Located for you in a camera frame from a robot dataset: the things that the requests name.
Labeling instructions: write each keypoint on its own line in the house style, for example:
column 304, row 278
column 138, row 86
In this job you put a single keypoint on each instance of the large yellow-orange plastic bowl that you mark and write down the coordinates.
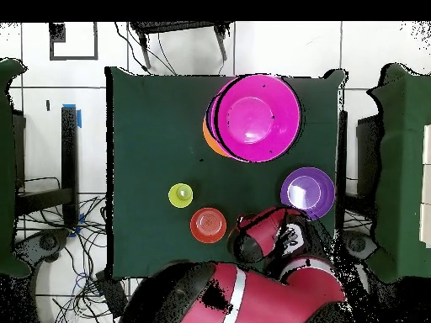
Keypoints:
column 212, row 144

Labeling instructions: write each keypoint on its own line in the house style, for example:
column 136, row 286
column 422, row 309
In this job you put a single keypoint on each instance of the purple plastic bowl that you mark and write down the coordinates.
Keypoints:
column 209, row 121
column 307, row 191

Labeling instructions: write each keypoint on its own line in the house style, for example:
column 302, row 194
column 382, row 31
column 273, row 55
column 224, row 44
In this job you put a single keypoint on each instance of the large pink plastic bowl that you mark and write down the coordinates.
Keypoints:
column 256, row 117

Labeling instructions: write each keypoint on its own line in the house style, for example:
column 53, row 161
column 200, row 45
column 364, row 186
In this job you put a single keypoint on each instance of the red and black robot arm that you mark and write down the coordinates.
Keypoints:
column 262, row 296

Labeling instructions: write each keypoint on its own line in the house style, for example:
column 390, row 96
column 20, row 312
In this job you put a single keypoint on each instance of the yellow plastic cup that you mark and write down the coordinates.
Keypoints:
column 180, row 195

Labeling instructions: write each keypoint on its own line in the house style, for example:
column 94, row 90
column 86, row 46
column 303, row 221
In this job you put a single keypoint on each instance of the red-orange plastic bowl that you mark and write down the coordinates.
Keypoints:
column 208, row 225

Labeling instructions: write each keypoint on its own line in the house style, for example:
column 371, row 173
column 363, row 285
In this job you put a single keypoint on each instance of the dark green table cloth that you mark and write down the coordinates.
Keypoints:
column 151, row 134

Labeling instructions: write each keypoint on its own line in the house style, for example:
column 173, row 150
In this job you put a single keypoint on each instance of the black power adapter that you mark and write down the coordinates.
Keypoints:
column 112, row 296

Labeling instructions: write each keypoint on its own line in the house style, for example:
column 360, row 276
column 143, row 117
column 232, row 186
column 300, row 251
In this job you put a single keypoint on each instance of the black floor stand base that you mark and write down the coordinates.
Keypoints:
column 358, row 245
column 47, row 242

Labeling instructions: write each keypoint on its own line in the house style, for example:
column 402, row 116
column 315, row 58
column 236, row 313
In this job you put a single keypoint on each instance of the black metal stand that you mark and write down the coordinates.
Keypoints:
column 175, row 26

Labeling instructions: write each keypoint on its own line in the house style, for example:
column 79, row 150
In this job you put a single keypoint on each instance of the green cloth side table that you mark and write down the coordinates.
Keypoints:
column 6, row 168
column 400, row 168

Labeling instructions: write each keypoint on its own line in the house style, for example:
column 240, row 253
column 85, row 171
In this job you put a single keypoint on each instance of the white boxes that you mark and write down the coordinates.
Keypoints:
column 427, row 185

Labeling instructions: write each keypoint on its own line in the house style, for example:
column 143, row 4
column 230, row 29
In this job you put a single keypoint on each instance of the black table frame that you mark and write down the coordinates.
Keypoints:
column 69, row 151
column 342, row 151

